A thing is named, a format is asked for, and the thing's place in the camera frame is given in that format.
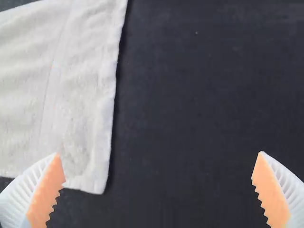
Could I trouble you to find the pale towel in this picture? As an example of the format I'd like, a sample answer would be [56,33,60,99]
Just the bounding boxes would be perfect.
[0,0,128,195]

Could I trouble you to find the black mat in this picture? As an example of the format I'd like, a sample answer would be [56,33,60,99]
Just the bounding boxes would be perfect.
[0,0,304,228]

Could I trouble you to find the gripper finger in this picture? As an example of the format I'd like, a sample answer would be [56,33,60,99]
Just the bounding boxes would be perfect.
[251,151,304,228]
[0,152,67,228]

